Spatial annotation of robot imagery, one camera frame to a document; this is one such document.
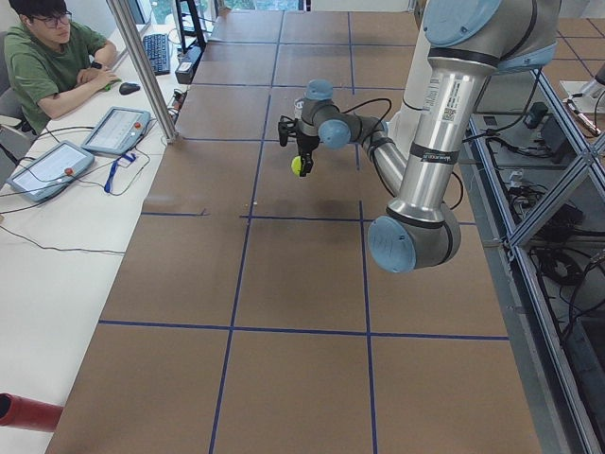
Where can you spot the far blue teach pendant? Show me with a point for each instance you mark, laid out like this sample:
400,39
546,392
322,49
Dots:
117,132

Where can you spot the black keyboard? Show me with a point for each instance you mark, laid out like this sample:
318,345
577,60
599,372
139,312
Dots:
157,48

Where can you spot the aluminium table frame rail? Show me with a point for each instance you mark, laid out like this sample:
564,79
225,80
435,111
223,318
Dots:
541,153

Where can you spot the person in green shirt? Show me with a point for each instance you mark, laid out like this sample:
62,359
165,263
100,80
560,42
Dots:
54,63

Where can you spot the blue lanyard badge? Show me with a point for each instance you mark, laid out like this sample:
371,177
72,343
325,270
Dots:
126,158

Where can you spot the red cylinder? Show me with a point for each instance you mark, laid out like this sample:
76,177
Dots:
25,413

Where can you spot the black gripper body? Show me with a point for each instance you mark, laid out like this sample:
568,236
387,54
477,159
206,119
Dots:
308,145

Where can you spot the black computer mouse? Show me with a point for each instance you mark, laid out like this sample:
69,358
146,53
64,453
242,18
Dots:
128,88

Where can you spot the black computer box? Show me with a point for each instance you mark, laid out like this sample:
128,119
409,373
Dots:
188,65

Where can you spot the yellow tennis ball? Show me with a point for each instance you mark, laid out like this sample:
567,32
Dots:
297,166

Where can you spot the blue teach pendant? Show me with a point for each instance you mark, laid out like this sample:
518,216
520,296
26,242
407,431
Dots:
46,176
117,132

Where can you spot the aluminium frame post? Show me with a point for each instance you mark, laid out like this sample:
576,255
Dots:
125,23

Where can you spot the near blue teach pendant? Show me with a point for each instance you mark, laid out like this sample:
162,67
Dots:
46,176

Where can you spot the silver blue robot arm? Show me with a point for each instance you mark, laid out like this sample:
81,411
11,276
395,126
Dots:
461,44

